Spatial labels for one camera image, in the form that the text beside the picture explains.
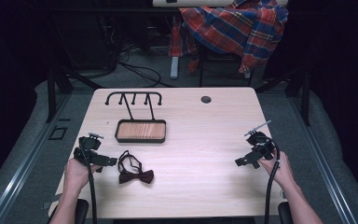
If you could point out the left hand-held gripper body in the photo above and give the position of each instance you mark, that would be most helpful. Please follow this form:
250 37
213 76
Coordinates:
88 143

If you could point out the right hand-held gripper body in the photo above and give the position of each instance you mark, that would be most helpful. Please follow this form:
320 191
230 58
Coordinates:
262 146

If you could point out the dark red bow tie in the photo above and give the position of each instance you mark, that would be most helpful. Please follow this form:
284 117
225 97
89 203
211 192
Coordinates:
136 177

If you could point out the black hook rack wooden tray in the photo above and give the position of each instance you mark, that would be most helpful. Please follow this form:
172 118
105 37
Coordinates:
141 130

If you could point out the person's left hand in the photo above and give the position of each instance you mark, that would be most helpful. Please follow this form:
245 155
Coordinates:
74 175

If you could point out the person's right hand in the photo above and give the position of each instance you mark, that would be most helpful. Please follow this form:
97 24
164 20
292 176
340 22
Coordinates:
282 171

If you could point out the black tape square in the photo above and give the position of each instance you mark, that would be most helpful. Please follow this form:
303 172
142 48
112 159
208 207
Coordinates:
50 137

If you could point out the black seat armrest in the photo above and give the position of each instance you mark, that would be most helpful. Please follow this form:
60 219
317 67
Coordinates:
81 211
285 213

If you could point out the black metal stand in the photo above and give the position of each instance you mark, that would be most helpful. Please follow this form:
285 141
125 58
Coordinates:
306 96
51 93

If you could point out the black chair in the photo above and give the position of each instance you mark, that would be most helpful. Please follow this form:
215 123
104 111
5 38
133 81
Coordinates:
201 71

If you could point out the dark equipment cabinet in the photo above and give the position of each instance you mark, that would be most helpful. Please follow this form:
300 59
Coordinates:
84 40

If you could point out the white desk leg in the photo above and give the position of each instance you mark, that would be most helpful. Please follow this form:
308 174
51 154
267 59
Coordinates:
174 67

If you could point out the red blue plaid shirt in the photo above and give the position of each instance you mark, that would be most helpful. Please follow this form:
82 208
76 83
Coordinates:
230 28

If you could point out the white desk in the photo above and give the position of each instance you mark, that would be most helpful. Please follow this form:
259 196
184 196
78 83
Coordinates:
192 3

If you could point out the aluminium floor rail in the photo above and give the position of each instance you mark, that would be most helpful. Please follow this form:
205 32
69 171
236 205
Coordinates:
24 169
323 168

